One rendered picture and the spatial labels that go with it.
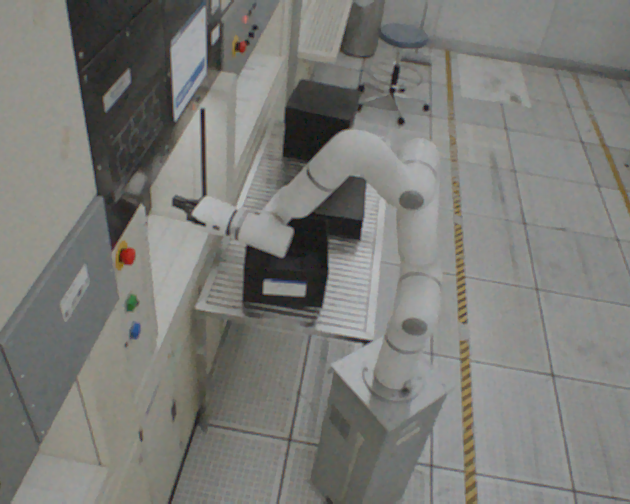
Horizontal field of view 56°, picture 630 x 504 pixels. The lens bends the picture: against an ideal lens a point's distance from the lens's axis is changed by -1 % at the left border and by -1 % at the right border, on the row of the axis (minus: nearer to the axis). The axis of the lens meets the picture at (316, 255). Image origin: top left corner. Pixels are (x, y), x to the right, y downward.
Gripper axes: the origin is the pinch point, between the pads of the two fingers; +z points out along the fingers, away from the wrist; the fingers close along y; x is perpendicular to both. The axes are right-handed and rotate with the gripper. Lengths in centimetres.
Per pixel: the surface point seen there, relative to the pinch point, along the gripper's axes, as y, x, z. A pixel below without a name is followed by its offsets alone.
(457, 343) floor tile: 100, -104, -115
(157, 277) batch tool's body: 7.7, -38.6, 7.1
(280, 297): 20, -40, -31
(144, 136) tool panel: -18.3, 28.8, 3.0
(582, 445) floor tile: 61, -99, -175
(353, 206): 70, -29, -43
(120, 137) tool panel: -30.3, 34.9, 2.4
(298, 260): 43, -41, -31
